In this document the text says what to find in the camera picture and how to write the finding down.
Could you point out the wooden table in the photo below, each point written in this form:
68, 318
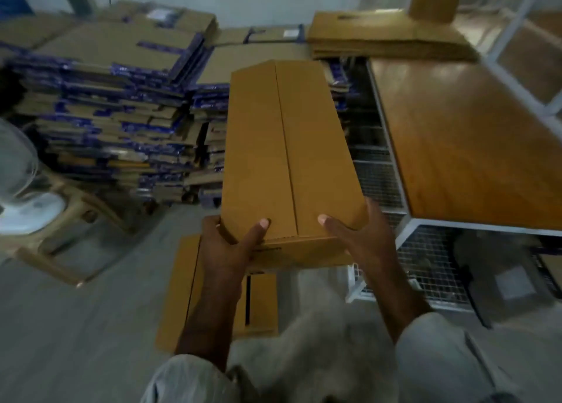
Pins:
465, 144

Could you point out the stack of brown cartons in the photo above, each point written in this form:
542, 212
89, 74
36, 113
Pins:
369, 34

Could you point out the person's left forearm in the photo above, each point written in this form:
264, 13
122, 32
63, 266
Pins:
211, 319

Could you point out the white metal shelf rack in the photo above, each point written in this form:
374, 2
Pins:
527, 12

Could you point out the large white table fan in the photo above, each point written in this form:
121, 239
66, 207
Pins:
22, 196

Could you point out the person's light grey shirt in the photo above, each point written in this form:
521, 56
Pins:
439, 363

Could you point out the beige plastic chair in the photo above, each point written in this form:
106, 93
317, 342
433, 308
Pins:
48, 240

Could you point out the assembled boxes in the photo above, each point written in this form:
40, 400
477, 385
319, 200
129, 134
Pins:
176, 302

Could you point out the person's left hand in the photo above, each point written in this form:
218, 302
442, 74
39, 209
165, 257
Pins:
224, 253

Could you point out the person's right hand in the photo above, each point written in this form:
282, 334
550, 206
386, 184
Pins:
369, 236

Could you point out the person's right forearm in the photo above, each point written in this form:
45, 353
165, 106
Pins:
400, 297

